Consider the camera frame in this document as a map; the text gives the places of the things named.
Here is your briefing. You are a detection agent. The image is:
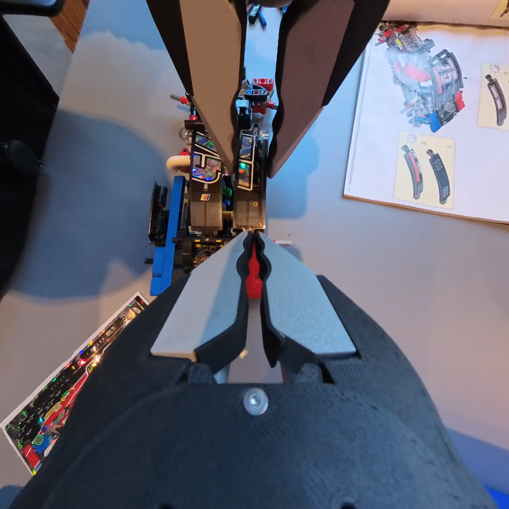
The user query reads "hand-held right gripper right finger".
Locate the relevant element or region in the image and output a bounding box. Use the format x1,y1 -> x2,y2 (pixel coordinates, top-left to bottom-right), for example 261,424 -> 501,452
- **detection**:
254,232 -> 356,368

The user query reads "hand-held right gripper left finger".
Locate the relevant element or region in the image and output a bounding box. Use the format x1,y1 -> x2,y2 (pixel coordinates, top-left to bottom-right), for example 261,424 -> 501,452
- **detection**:
150,231 -> 252,372

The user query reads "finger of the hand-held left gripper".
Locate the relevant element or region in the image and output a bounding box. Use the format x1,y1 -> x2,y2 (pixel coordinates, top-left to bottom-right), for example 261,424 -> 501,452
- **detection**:
268,0 -> 355,179
179,0 -> 246,174

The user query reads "toy brick car model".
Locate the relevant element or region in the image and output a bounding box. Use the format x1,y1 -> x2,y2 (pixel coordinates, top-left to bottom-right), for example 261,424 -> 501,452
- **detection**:
145,77 -> 293,300

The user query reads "black starred brick panel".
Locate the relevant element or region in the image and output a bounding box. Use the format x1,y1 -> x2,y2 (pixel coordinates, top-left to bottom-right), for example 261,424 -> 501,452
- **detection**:
232,128 -> 270,232

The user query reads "pile of loose toy bricks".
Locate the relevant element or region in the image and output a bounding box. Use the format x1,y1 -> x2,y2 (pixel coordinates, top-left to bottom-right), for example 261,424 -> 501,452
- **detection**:
246,0 -> 289,29

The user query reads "open instruction booklet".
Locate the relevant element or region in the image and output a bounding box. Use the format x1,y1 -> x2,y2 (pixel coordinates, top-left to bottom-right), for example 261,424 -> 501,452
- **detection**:
343,0 -> 509,224

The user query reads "wooden table leg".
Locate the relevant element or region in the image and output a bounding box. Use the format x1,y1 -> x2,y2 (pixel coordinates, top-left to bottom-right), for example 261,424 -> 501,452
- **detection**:
50,0 -> 91,53

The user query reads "holographic sticker sheet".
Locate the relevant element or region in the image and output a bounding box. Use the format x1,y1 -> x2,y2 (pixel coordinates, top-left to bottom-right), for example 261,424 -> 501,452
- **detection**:
0,291 -> 150,476

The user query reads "black chair armrest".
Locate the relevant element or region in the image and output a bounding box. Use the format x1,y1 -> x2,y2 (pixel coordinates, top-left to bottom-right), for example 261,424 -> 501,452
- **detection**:
0,0 -> 66,17

